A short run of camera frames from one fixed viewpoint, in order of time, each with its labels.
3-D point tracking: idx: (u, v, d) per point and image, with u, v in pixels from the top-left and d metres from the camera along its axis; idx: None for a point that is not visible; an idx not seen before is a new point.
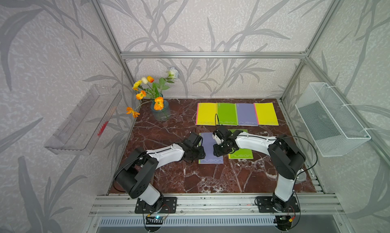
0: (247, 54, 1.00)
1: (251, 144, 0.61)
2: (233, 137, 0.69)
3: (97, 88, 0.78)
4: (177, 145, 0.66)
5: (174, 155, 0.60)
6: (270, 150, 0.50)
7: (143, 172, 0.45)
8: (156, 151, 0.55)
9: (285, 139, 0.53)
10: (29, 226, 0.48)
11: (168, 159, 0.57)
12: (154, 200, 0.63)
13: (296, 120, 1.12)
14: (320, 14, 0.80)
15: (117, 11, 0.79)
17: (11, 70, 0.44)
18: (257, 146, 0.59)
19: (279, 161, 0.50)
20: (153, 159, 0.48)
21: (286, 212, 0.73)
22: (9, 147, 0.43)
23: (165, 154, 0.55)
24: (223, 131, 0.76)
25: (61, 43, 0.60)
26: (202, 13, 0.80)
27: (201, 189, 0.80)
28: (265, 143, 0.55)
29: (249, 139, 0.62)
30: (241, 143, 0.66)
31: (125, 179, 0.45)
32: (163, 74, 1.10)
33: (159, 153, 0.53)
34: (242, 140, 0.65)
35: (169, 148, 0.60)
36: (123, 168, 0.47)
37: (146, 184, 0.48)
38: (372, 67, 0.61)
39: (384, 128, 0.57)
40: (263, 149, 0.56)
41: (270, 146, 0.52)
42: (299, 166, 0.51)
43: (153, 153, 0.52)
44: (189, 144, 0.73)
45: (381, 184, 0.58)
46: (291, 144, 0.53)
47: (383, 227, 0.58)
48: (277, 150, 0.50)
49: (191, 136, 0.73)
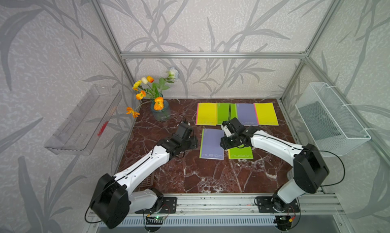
0: (247, 54, 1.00)
1: (270, 147, 0.56)
2: (249, 136, 0.62)
3: (97, 88, 0.78)
4: (160, 151, 0.55)
5: (155, 165, 0.52)
6: (296, 162, 0.45)
7: (113, 204, 0.40)
8: (127, 172, 0.45)
9: (314, 153, 0.47)
10: (29, 226, 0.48)
11: (149, 170, 0.50)
12: (151, 203, 0.63)
13: (296, 120, 1.12)
14: (320, 14, 0.80)
15: (117, 11, 0.79)
17: (10, 70, 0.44)
18: (277, 152, 0.54)
19: (302, 173, 0.46)
20: (122, 189, 0.41)
21: (286, 212, 0.73)
22: (9, 147, 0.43)
23: (139, 171, 0.47)
24: (236, 126, 0.70)
25: (61, 43, 0.60)
26: (202, 13, 0.80)
27: (201, 189, 0.80)
28: (290, 152, 0.49)
29: (269, 143, 0.55)
30: (260, 144, 0.60)
31: (100, 211, 0.42)
32: (163, 74, 1.10)
33: (131, 173, 0.45)
34: (260, 140, 0.59)
35: (148, 160, 0.51)
36: (93, 201, 0.42)
37: (125, 209, 0.43)
38: (372, 67, 0.61)
39: (384, 128, 0.57)
40: (283, 156, 0.52)
41: (295, 159, 0.46)
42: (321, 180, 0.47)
43: (124, 177, 0.44)
44: (178, 139, 0.63)
45: (381, 184, 0.58)
46: (318, 158, 0.48)
47: (383, 227, 0.58)
48: (303, 162, 0.45)
49: (179, 130, 0.63)
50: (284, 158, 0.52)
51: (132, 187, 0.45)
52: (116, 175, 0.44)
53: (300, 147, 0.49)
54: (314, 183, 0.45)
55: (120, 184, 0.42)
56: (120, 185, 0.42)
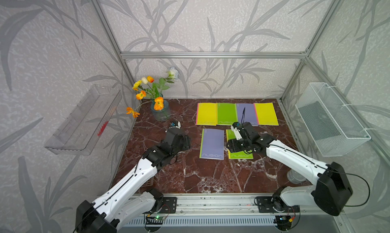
0: (247, 54, 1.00)
1: (288, 161, 0.52)
2: (265, 144, 0.58)
3: (97, 88, 0.78)
4: (145, 165, 0.50)
5: (139, 182, 0.48)
6: (320, 182, 0.42)
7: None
8: (107, 197, 0.42)
9: (339, 173, 0.44)
10: (29, 227, 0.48)
11: (134, 189, 0.47)
12: (150, 206, 0.63)
13: (296, 120, 1.12)
14: (320, 14, 0.80)
15: (117, 11, 0.79)
17: (10, 70, 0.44)
18: (296, 167, 0.50)
19: (326, 195, 0.42)
20: (100, 220, 0.38)
21: (286, 212, 0.73)
22: (9, 147, 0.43)
23: (121, 194, 0.43)
24: (250, 132, 0.65)
25: (62, 43, 0.60)
26: (202, 13, 0.80)
27: (201, 189, 0.80)
28: (313, 170, 0.45)
29: (288, 156, 0.52)
30: (278, 156, 0.55)
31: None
32: (163, 74, 1.10)
33: (110, 198, 0.42)
34: (277, 152, 0.55)
35: (131, 178, 0.47)
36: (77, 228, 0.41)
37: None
38: (372, 67, 0.61)
39: (384, 128, 0.57)
40: (303, 173, 0.48)
41: (320, 179, 0.42)
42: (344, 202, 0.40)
43: (105, 203, 0.41)
44: (167, 146, 0.57)
45: (381, 184, 0.58)
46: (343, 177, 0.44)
47: (383, 227, 0.58)
48: (327, 185, 0.41)
49: (168, 137, 0.57)
50: (302, 174, 0.49)
51: (114, 212, 0.42)
52: (95, 202, 0.41)
53: (325, 165, 0.45)
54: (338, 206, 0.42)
55: (98, 212, 0.39)
56: (97, 214, 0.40)
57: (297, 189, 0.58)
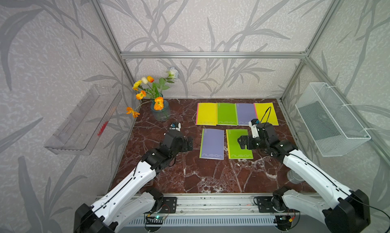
0: (247, 54, 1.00)
1: (307, 175, 0.49)
2: (285, 151, 0.55)
3: (97, 88, 0.78)
4: (143, 168, 0.50)
5: (138, 186, 0.49)
6: (338, 207, 0.39)
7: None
8: (106, 200, 0.42)
9: (363, 203, 0.40)
10: (29, 227, 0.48)
11: (132, 192, 0.47)
12: (150, 207, 0.63)
13: (296, 120, 1.12)
14: (320, 14, 0.80)
15: (117, 11, 0.79)
17: (11, 70, 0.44)
18: (315, 184, 0.47)
19: (340, 219, 0.40)
20: (98, 223, 0.38)
21: (286, 212, 0.73)
22: (9, 147, 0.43)
23: (120, 197, 0.44)
24: (270, 134, 0.61)
25: (61, 43, 0.60)
26: (202, 13, 0.80)
27: (201, 189, 0.80)
28: (333, 192, 0.42)
29: (306, 170, 0.49)
30: (296, 168, 0.52)
31: None
32: (163, 74, 1.10)
33: (109, 201, 0.42)
34: (295, 164, 0.52)
35: (131, 180, 0.47)
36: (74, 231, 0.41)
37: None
38: (373, 67, 0.61)
39: (384, 128, 0.57)
40: (322, 192, 0.45)
41: (339, 204, 0.40)
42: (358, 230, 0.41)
43: (103, 206, 0.41)
44: (166, 149, 0.57)
45: (381, 184, 0.58)
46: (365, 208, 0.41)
47: (383, 227, 0.58)
48: (349, 211, 0.39)
49: (167, 139, 0.56)
50: (320, 193, 0.46)
51: (112, 215, 0.42)
52: (94, 205, 0.41)
53: (349, 191, 0.42)
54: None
55: (97, 216, 0.40)
56: (96, 219, 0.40)
57: (303, 197, 0.58)
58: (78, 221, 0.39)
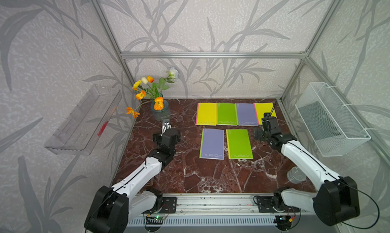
0: (247, 54, 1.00)
1: (301, 163, 0.51)
2: (282, 140, 0.59)
3: (97, 88, 0.78)
4: (153, 161, 0.58)
5: (150, 174, 0.55)
6: (324, 187, 0.41)
7: (115, 214, 0.40)
8: (126, 181, 0.47)
9: (350, 188, 0.41)
10: (29, 227, 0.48)
11: (145, 178, 0.53)
12: (152, 204, 0.64)
13: (296, 120, 1.12)
14: (320, 14, 0.80)
15: (117, 11, 0.79)
17: (10, 70, 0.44)
18: (307, 170, 0.49)
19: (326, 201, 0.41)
20: (123, 197, 0.42)
21: (286, 212, 0.73)
22: (9, 147, 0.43)
23: (137, 179, 0.49)
24: (272, 126, 0.65)
25: (61, 43, 0.60)
26: (202, 13, 0.80)
27: (201, 189, 0.80)
28: (322, 175, 0.45)
29: (301, 157, 0.51)
30: (293, 157, 0.54)
31: (100, 223, 0.41)
32: (163, 74, 1.10)
33: (129, 182, 0.47)
34: (292, 151, 0.54)
35: (142, 169, 0.53)
36: (90, 216, 0.41)
37: (124, 220, 0.43)
38: (372, 67, 0.61)
39: (384, 128, 0.57)
40: (312, 176, 0.47)
41: (325, 185, 0.42)
42: (346, 215, 0.42)
43: (123, 187, 0.45)
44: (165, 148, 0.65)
45: (380, 184, 0.58)
46: (354, 195, 0.42)
47: (383, 227, 0.58)
48: (333, 192, 0.41)
49: (164, 139, 0.63)
50: (312, 179, 0.47)
51: (132, 196, 0.46)
52: (114, 186, 0.45)
53: (337, 176, 0.44)
54: (336, 219, 0.41)
55: (120, 193, 0.43)
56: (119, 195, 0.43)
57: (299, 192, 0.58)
58: (98, 202, 0.41)
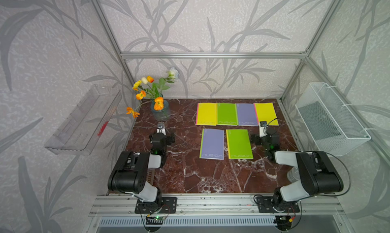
0: (247, 54, 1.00)
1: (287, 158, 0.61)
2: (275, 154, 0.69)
3: (97, 88, 0.78)
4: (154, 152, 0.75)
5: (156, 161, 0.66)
6: (298, 156, 0.50)
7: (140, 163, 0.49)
8: None
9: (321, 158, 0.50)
10: (29, 226, 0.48)
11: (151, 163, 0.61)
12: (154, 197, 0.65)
13: (296, 120, 1.12)
14: (320, 14, 0.80)
15: (117, 11, 0.79)
17: (10, 70, 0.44)
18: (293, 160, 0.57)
19: (303, 167, 0.48)
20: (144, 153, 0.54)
21: (286, 212, 0.73)
22: (9, 147, 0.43)
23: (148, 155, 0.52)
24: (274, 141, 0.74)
25: (61, 43, 0.60)
26: (202, 13, 0.80)
27: (201, 189, 0.80)
28: None
29: (286, 152, 0.62)
30: (280, 160, 0.67)
31: (124, 178, 0.46)
32: (163, 74, 1.10)
33: None
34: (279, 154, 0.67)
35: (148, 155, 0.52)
36: (116, 170, 0.47)
37: (145, 177, 0.50)
38: (372, 67, 0.61)
39: (384, 128, 0.57)
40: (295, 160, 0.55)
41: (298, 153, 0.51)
42: (326, 180, 0.46)
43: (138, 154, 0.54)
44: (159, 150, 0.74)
45: (381, 184, 0.58)
46: (327, 164, 0.48)
47: (383, 227, 0.58)
48: (305, 157, 0.50)
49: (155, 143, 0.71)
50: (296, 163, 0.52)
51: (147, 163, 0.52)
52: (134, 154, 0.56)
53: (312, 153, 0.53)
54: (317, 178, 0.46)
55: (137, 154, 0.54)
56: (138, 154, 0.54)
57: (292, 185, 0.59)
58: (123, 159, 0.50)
